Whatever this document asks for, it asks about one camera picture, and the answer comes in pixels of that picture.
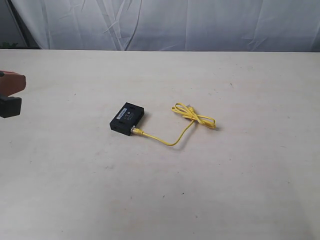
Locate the small black electronic box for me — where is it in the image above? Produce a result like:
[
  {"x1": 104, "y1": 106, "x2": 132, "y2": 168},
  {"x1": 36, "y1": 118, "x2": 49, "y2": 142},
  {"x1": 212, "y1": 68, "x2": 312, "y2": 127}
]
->
[{"x1": 109, "y1": 102, "x2": 145, "y2": 136}]

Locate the yellow ethernet cable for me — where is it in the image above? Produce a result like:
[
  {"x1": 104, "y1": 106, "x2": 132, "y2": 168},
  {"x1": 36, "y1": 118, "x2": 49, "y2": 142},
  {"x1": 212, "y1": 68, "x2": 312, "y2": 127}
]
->
[{"x1": 130, "y1": 102, "x2": 217, "y2": 147}]

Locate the green plant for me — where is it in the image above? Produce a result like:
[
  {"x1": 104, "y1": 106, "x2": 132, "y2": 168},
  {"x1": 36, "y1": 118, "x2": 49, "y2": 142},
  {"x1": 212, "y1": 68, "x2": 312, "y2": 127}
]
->
[{"x1": 0, "y1": 42, "x2": 18, "y2": 49}]

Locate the white backdrop curtain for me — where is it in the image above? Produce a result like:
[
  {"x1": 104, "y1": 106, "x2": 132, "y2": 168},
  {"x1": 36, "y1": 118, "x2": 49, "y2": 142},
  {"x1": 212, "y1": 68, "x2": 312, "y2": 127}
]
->
[{"x1": 13, "y1": 0, "x2": 320, "y2": 52}]

